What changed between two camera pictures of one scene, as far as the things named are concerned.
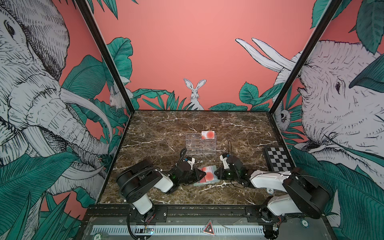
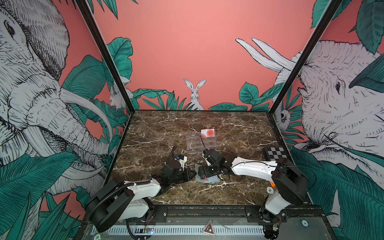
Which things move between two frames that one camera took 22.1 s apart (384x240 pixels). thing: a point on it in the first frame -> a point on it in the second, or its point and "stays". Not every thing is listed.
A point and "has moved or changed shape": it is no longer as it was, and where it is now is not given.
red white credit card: (210, 175) has moved or changed shape
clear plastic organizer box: (195, 145) stays
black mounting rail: (203, 215) stays
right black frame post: (332, 6) stays
